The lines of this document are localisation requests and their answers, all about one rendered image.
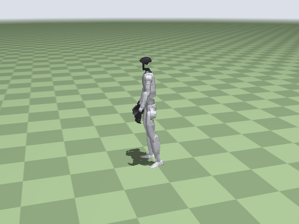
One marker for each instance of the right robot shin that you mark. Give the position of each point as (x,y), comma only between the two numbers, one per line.
(149,145)

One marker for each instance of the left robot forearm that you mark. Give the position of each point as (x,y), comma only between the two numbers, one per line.
(144,101)

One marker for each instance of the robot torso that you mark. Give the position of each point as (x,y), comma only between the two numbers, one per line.
(151,101)

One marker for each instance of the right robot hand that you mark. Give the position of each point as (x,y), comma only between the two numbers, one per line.
(136,108)

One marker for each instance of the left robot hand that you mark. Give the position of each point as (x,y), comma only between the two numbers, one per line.
(138,116)

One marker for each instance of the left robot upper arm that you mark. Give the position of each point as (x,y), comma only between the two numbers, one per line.
(148,80)

